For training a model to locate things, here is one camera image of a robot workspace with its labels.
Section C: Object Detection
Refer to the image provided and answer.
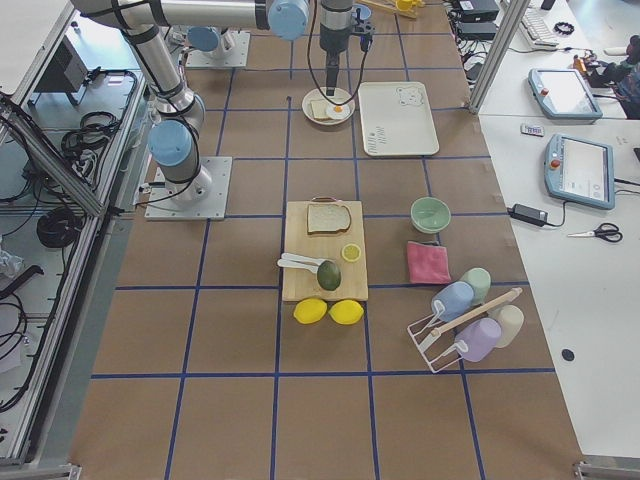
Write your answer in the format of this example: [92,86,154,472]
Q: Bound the purple cup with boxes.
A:
[454,317,502,362]

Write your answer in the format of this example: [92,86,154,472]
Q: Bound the black power adapter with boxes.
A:
[507,203,548,227]

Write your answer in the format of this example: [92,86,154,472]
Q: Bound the blue cup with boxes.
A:
[431,281,474,322]

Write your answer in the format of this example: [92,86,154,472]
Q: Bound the wooden cutting board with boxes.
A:
[282,201,369,302]

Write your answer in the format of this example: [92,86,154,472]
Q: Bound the white wire cup rack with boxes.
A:
[407,287,522,373]

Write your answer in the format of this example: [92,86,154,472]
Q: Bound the white keyboard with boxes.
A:
[519,6,559,51]

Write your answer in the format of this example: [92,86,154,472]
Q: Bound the cream bear tray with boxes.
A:
[358,81,440,157]

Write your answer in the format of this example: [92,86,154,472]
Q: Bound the cream cup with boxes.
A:
[488,304,524,348]

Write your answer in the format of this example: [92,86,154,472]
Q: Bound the lemon slice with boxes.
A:
[341,243,362,263]

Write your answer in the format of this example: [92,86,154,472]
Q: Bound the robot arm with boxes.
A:
[186,1,375,105]
[73,1,309,205]

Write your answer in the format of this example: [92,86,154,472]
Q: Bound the yellow cup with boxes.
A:
[395,0,425,15]

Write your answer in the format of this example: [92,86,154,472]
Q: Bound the wooden dish rack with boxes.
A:
[361,0,419,19]

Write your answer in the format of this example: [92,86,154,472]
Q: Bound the cream round plate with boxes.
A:
[301,87,355,126]

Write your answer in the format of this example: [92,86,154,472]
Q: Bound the yellow lemon right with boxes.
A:
[329,299,364,325]

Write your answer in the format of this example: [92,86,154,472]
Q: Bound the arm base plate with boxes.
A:
[144,156,232,221]
[186,27,250,69]

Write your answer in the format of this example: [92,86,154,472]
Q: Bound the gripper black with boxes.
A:
[320,8,375,96]

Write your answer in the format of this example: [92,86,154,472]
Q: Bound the green bowl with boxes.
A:
[410,196,451,234]

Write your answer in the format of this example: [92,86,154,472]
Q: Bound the teach pendant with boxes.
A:
[528,69,603,123]
[543,134,615,210]

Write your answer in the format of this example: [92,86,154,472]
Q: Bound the bread slice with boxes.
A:
[309,99,330,121]
[306,203,351,235]

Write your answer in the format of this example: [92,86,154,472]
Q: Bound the yellow lemon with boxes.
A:
[329,299,364,325]
[293,298,328,325]

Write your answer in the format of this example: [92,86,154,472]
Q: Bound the white plastic spoon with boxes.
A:
[277,258,318,274]

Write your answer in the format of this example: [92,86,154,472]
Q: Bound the green cup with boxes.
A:
[460,267,491,306]

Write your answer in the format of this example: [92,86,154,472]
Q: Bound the yellow lemon left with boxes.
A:
[293,298,328,325]

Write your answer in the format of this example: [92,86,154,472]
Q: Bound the fried egg toy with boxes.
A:
[326,103,351,120]

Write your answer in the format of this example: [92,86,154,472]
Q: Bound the teach pendant far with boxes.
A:
[528,69,603,123]

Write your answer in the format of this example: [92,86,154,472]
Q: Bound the green avocado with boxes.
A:
[316,260,342,291]

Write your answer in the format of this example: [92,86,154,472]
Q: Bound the pink cloth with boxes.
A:
[407,241,451,285]

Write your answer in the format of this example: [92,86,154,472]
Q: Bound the black scissors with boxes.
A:
[568,222,623,243]

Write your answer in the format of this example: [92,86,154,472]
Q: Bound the white plastic fork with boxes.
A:
[280,252,327,266]

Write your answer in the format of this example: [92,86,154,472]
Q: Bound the teach pendant near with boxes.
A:
[543,134,615,210]

